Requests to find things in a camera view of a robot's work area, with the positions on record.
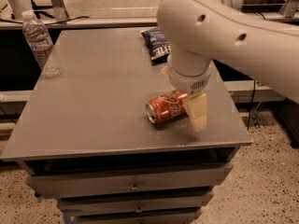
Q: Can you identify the grey metal railing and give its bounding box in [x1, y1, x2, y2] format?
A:
[0, 11, 299, 31]

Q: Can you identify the bottom grey drawer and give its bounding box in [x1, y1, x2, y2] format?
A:
[71, 208, 202, 224]

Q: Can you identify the grey drawer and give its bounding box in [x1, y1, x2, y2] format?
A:
[58, 189, 213, 217]
[27, 162, 233, 198]
[71, 208, 202, 224]

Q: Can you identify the grey drawer cabinet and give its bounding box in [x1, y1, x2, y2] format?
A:
[0, 26, 252, 224]

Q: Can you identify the blue chip bag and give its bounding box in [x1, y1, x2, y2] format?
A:
[141, 27, 171, 61]

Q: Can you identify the black cable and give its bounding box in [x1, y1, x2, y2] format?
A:
[247, 79, 258, 131]

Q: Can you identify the top grey drawer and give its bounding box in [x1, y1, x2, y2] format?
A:
[27, 162, 233, 198]

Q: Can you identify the red coke can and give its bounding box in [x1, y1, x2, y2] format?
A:
[146, 91, 187, 124]

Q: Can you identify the clear plastic water bottle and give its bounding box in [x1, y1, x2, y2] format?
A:
[21, 10, 64, 78]

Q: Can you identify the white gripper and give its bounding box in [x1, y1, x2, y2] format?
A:
[161, 62, 213, 132]

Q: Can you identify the middle grey drawer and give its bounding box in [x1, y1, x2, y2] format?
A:
[58, 189, 213, 217]

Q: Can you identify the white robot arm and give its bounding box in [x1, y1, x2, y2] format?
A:
[157, 0, 299, 132]

